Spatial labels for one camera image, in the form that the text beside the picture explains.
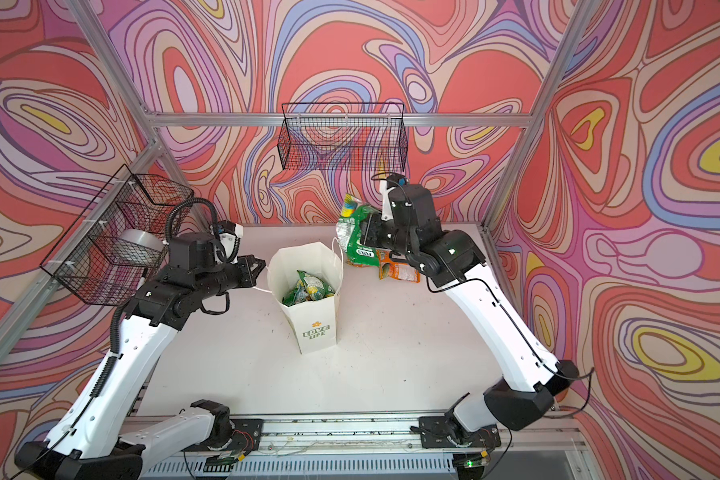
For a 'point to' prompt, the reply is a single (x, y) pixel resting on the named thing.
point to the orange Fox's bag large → (395, 270)
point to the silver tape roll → (143, 238)
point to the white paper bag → (314, 323)
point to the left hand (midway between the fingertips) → (267, 260)
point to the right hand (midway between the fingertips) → (362, 230)
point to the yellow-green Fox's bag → (308, 288)
